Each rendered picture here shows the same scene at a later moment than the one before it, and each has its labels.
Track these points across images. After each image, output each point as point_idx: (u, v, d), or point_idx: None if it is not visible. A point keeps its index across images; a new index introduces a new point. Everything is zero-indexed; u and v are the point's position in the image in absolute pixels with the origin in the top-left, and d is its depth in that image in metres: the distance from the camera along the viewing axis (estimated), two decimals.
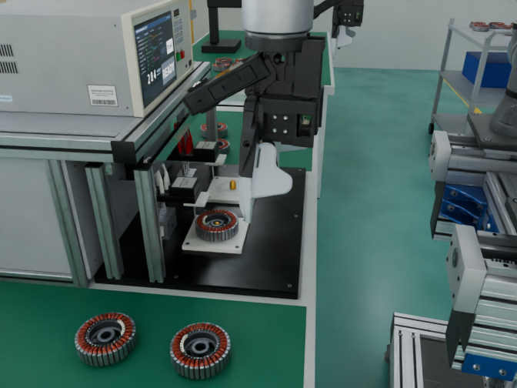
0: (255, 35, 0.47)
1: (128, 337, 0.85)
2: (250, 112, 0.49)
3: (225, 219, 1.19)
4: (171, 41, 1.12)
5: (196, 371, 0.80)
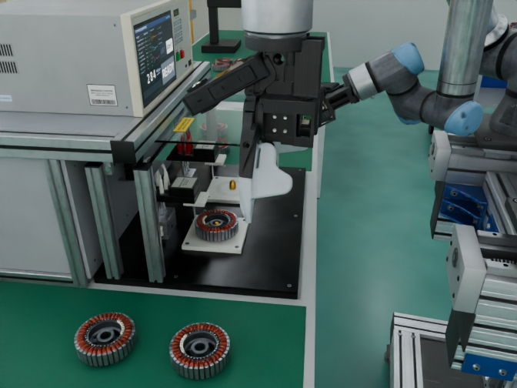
0: (254, 35, 0.47)
1: (127, 337, 0.85)
2: (250, 113, 0.49)
3: (225, 219, 1.19)
4: (171, 41, 1.12)
5: (195, 372, 0.80)
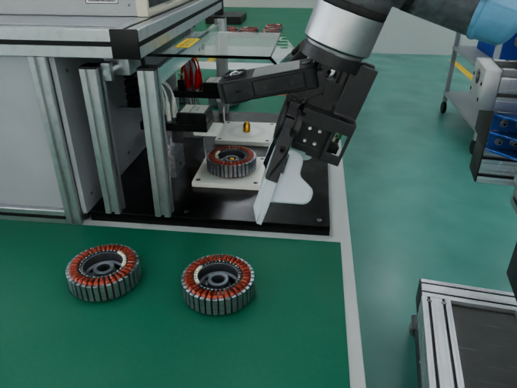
0: (320, 47, 0.47)
1: (129, 268, 0.71)
2: (291, 119, 0.49)
3: (241, 155, 1.04)
4: None
5: (215, 304, 0.65)
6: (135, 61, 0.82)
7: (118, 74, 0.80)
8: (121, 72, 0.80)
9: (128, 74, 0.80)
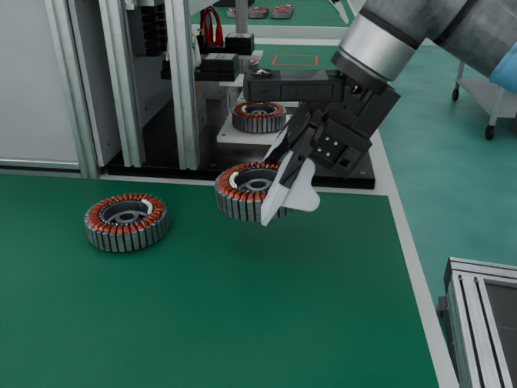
0: (355, 63, 0.48)
1: (157, 215, 0.62)
2: (313, 129, 0.50)
3: (268, 112, 0.95)
4: None
5: (258, 207, 0.53)
6: None
7: (139, 5, 0.72)
8: (145, 3, 0.72)
9: (152, 5, 0.72)
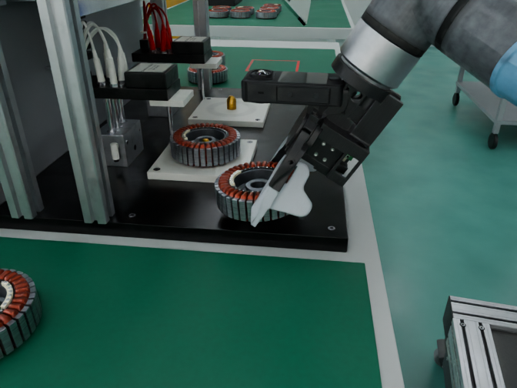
0: (351, 68, 0.46)
1: (11, 314, 0.41)
2: (306, 133, 0.49)
3: (219, 137, 0.75)
4: None
5: (249, 207, 0.53)
6: None
7: (15, 0, 0.51)
8: None
9: None
